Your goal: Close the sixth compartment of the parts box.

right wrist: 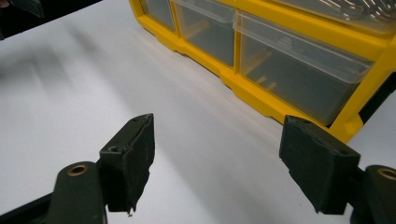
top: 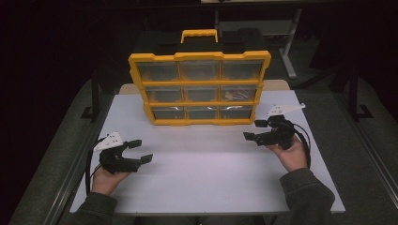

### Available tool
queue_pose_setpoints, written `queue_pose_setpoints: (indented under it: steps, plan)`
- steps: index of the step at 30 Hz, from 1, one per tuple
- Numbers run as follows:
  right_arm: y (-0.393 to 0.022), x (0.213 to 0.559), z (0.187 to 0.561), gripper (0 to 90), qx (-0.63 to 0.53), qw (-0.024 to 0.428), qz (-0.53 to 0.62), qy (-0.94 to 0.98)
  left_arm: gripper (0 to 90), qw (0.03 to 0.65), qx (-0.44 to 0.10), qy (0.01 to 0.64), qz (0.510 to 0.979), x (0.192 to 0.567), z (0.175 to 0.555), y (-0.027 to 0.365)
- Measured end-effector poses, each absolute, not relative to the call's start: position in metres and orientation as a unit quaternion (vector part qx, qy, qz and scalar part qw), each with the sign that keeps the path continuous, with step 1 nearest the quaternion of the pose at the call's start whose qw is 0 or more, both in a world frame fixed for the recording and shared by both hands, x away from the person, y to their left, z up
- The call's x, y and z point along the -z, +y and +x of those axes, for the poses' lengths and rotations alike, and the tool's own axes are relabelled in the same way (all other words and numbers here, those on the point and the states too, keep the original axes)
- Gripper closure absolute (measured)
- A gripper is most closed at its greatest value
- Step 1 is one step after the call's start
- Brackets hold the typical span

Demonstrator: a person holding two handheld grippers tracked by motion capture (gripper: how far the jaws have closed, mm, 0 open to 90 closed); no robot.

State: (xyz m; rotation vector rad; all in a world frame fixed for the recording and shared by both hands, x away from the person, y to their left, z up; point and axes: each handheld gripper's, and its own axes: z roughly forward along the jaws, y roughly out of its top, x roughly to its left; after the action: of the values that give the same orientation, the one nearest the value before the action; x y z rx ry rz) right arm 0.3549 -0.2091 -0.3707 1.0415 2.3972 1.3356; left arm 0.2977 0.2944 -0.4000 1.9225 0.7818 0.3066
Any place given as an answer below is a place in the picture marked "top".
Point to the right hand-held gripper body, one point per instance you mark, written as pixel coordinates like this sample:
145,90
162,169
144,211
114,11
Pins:
280,134

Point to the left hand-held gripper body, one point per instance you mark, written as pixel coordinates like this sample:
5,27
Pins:
114,161

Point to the clear plastic organiser drawer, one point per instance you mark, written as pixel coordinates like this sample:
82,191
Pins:
239,89

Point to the small yellow binder clip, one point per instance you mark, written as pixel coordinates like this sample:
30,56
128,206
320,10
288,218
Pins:
227,96

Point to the yellow and black drawer organiser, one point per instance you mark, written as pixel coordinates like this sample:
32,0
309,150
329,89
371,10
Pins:
200,82

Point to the person's left hand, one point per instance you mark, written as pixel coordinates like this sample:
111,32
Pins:
106,181

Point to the person's right hand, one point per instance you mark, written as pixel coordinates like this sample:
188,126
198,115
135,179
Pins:
292,157

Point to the wooden board under table top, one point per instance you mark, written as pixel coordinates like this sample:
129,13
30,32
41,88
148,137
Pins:
128,89

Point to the black metal stand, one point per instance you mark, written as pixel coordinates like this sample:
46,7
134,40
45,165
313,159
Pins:
94,97
354,93

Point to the white desk leg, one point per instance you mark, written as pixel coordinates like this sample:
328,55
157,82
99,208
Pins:
289,53

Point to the grey desk panel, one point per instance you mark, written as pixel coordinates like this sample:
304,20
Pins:
255,27

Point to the metal frame rail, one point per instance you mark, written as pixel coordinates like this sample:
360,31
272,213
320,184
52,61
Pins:
369,146
75,162

